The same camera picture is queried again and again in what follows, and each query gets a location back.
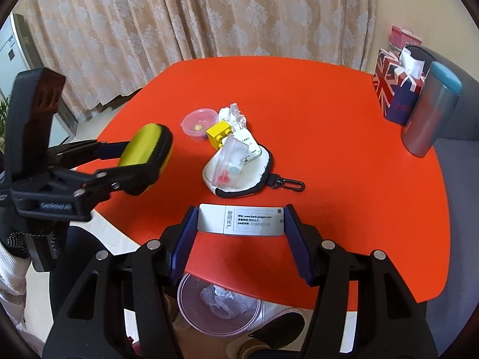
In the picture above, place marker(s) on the crumpled tissue in bowl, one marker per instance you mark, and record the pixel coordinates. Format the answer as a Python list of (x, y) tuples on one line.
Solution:
[(224, 301)]

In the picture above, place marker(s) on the small clear round lidded container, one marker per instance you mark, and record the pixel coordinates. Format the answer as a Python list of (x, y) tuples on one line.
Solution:
[(196, 123)]

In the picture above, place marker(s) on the clear plastic pill box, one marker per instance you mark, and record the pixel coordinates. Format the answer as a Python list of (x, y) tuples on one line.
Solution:
[(230, 164)]

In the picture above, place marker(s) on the dark slipper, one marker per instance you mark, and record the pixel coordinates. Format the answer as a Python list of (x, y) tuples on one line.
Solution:
[(280, 329)]

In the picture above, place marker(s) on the person's left forearm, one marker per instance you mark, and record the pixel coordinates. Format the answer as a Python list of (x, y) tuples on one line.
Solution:
[(9, 273)]

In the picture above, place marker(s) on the pink storage box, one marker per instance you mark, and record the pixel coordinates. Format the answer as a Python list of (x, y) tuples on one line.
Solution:
[(402, 37)]

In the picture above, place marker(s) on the green potted plant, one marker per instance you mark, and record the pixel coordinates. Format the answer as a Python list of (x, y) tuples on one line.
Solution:
[(3, 116)]

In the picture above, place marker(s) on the grey upholstered chair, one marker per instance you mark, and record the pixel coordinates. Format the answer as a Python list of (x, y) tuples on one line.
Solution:
[(458, 202)]

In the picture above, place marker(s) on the white printed packet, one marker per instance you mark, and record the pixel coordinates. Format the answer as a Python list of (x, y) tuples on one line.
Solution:
[(251, 146)]

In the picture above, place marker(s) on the white standing air conditioner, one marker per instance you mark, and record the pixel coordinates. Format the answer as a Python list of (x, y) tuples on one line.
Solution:
[(11, 45)]

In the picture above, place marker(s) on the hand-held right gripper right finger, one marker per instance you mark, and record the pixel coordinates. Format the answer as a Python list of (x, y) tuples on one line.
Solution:
[(297, 239)]

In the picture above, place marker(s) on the grey tumbler with teal lid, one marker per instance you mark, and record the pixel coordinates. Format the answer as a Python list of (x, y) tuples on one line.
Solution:
[(430, 112)]

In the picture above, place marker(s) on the white zip pouch with clip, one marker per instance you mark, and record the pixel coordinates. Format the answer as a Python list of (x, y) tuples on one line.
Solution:
[(254, 179)]

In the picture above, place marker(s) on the crumpled white tissue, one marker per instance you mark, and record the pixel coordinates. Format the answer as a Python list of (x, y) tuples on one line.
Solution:
[(234, 114)]

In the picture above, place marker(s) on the person's left hand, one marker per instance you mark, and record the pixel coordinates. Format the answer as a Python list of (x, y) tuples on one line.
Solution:
[(15, 239)]

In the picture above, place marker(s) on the flag-print tissue box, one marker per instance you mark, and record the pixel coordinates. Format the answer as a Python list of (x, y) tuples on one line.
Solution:
[(389, 82)]

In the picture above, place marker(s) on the beige patterned curtain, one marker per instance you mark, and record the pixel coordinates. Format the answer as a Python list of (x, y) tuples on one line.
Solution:
[(187, 15)]

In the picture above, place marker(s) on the yellow toy brick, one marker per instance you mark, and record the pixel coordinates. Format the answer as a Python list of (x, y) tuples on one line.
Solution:
[(217, 132)]

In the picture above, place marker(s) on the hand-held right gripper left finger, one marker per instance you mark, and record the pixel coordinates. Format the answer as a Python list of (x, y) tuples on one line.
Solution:
[(185, 239)]

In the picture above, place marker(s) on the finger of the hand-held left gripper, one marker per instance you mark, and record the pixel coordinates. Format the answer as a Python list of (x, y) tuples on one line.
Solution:
[(112, 184), (112, 151)]

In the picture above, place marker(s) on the white rectangular card token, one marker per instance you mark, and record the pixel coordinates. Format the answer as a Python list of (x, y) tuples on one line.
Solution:
[(215, 218)]

